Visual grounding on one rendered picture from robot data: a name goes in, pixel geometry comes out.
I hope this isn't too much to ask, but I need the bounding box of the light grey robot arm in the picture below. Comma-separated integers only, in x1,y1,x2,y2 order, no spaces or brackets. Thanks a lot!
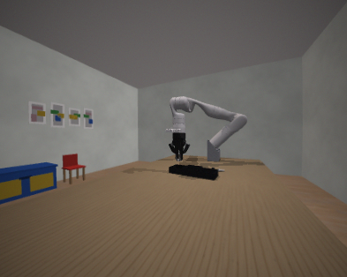
166,97,247,148

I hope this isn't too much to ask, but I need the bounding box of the black three-compartment bin rack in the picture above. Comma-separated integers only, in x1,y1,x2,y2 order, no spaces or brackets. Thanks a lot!
169,164,218,180

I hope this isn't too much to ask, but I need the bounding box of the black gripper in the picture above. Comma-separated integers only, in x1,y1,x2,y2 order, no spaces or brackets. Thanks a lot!
169,133,190,161

